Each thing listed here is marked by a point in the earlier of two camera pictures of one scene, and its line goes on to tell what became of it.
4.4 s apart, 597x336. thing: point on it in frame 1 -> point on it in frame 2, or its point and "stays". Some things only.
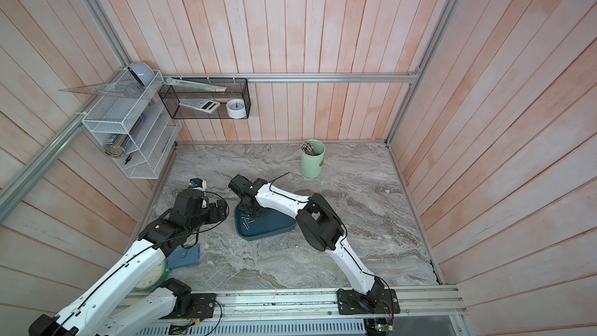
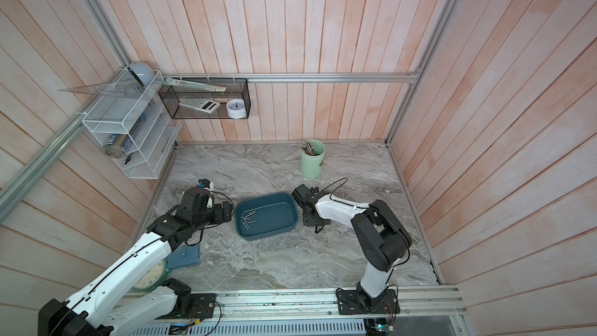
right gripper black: [242, 206] -> [307, 222]
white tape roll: [236, 108] stays
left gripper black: [212, 209] stays
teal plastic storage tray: [267, 223] stays
